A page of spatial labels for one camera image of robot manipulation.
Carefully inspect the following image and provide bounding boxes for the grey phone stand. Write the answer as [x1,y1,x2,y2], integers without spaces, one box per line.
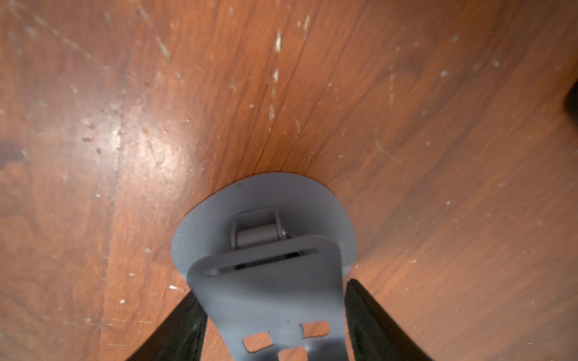
[172,172,357,360]

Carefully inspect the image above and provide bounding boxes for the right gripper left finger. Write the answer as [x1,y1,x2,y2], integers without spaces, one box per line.
[127,292,208,361]

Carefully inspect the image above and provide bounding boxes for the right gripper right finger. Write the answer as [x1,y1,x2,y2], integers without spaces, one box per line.
[344,279,431,361]

